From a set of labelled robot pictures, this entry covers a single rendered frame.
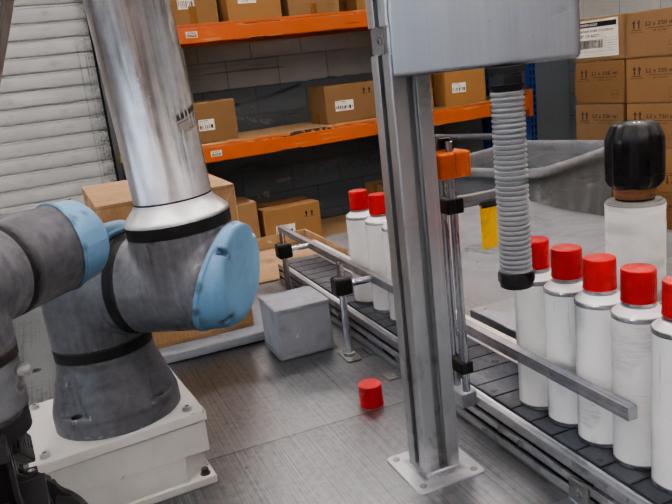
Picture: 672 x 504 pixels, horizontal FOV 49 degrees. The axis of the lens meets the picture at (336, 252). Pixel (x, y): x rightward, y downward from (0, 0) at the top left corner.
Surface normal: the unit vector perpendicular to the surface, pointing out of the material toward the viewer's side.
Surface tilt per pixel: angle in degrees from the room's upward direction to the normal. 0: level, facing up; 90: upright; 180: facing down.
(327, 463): 0
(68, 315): 91
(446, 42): 90
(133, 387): 70
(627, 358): 90
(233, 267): 95
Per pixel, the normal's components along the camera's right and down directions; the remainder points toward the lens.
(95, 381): -0.01, -0.08
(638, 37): -0.85, 0.22
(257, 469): -0.11, -0.96
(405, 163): 0.38, 0.19
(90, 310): -0.25, 0.47
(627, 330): -0.65, 0.26
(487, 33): -0.22, 0.27
